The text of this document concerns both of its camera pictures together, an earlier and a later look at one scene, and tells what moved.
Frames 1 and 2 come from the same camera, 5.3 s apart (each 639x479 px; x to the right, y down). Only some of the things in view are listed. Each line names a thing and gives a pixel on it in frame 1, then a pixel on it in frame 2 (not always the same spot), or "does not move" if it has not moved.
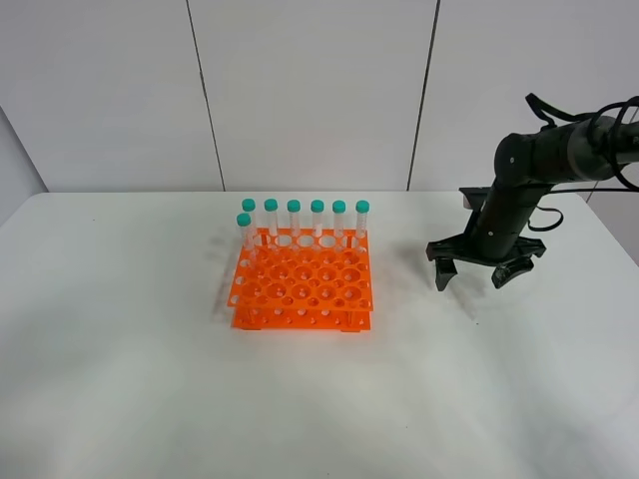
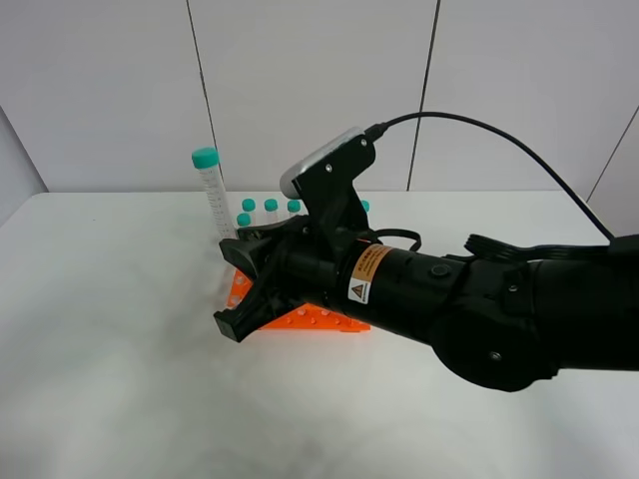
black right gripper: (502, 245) → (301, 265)
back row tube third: (294, 207) does not move
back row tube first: (249, 207) does not move
